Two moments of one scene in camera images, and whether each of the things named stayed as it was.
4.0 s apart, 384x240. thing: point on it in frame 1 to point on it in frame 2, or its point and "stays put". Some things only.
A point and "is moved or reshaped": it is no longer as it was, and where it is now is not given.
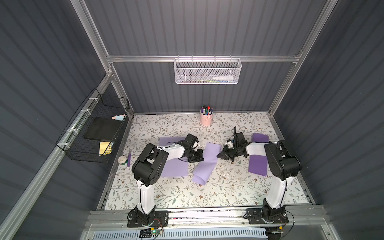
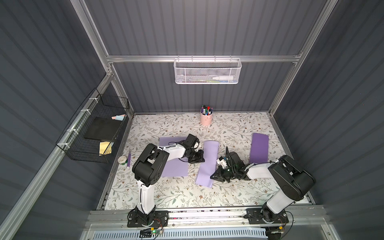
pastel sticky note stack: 118,117 stays put
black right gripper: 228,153 to 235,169
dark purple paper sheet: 257,164 stays put
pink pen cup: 206,116 stays put
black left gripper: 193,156 stays put
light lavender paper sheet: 204,170 is moved or reshaped
